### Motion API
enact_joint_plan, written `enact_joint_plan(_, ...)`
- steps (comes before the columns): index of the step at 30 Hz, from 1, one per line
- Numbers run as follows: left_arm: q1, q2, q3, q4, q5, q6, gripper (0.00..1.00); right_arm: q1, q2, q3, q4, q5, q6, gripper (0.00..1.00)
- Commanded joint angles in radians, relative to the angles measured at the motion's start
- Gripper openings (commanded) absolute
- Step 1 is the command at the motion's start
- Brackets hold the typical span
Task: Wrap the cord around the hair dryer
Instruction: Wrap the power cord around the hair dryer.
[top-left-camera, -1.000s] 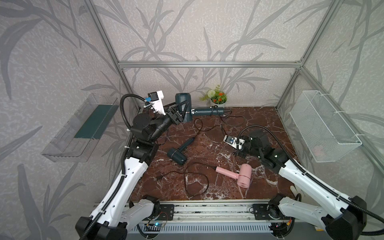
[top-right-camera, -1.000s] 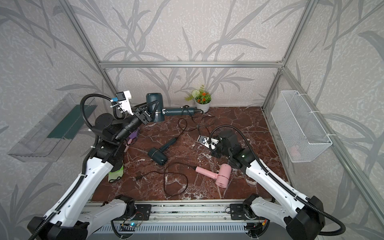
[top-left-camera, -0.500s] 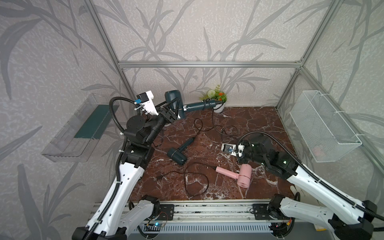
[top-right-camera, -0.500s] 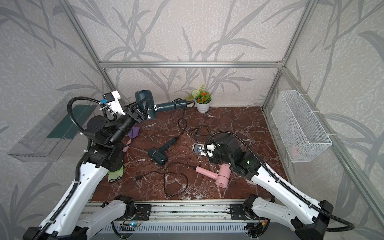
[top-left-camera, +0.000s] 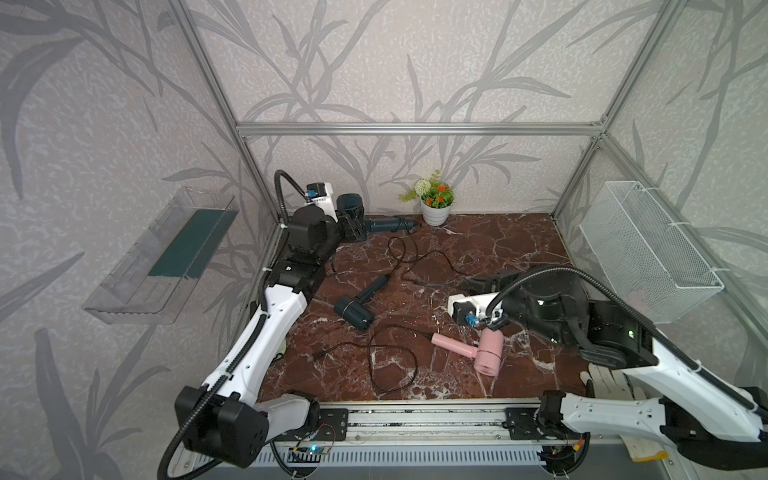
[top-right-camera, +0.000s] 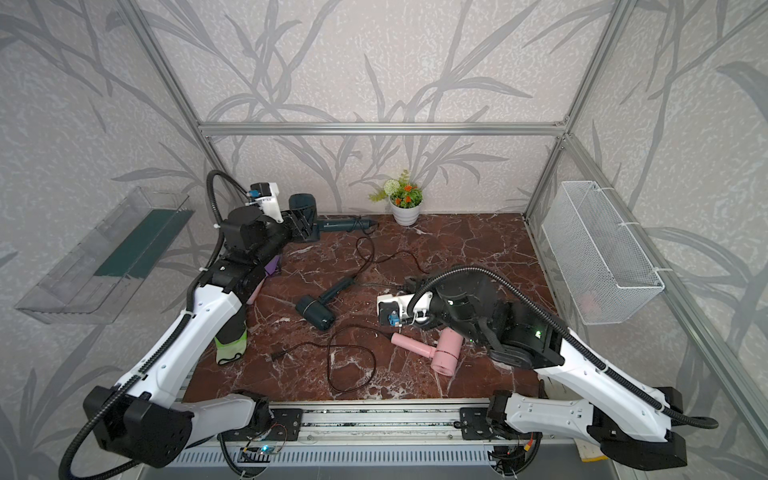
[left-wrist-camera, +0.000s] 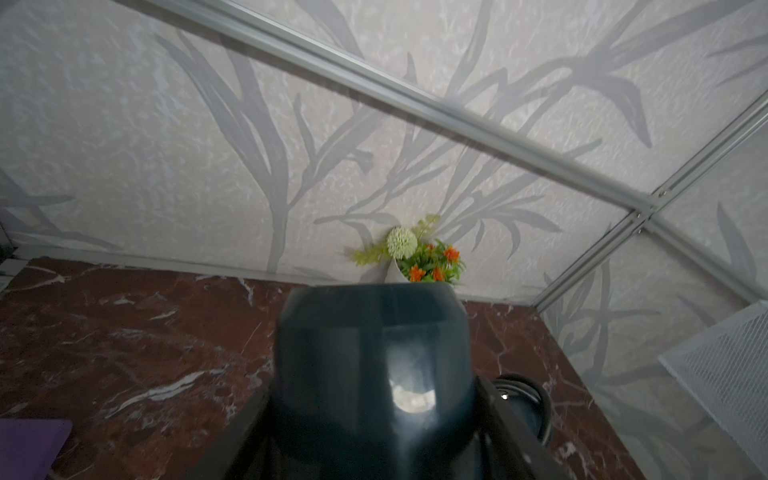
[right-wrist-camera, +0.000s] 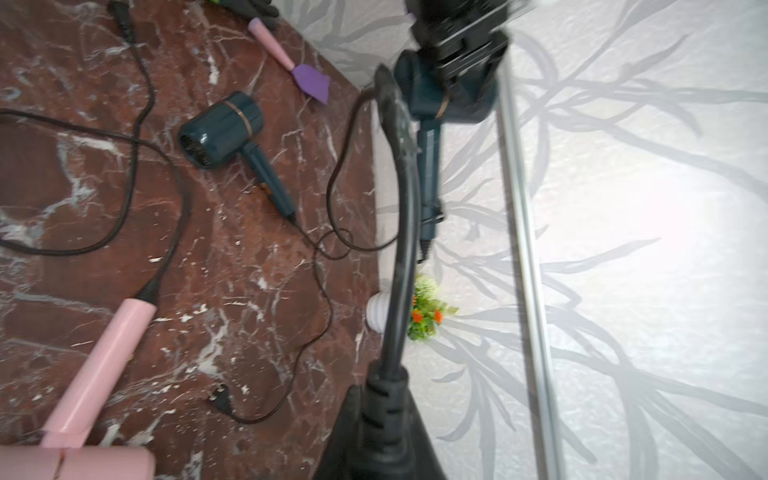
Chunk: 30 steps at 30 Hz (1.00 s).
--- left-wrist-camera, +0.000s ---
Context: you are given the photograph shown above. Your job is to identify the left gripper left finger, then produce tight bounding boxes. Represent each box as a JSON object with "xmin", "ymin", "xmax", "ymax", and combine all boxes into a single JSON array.
[{"xmin": 185, "ymin": 389, "xmax": 276, "ymax": 480}]

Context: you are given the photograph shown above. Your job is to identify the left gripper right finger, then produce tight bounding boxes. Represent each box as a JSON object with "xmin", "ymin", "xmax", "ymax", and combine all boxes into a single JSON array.
[{"xmin": 475, "ymin": 377, "xmax": 568, "ymax": 479}]

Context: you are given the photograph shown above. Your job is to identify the dark green hair dryer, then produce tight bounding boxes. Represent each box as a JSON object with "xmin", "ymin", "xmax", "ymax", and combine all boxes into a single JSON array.
[{"xmin": 263, "ymin": 281, "xmax": 481, "ymax": 480}]

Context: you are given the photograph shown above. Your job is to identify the purple pink spatula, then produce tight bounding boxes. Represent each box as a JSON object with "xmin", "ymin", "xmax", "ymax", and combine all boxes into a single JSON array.
[{"xmin": 1, "ymin": 419, "xmax": 73, "ymax": 480}]

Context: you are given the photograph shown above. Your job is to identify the white pot artificial flowers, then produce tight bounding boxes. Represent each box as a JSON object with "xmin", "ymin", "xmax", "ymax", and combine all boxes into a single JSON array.
[{"xmin": 349, "ymin": 214, "xmax": 466, "ymax": 285}]

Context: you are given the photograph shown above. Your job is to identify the white wire mesh basket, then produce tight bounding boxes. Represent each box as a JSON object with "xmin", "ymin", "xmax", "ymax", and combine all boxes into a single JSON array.
[{"xmin": 658, "ymin": 300, "xmax": 767, "ymax": 475}]

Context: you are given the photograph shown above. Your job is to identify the horizontal aluminium frame bar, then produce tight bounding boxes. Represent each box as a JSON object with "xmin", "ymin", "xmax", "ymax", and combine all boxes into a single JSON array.
[{"xmin": 153, "ymin": 1, "xmax": 654, "ymax": 213}]

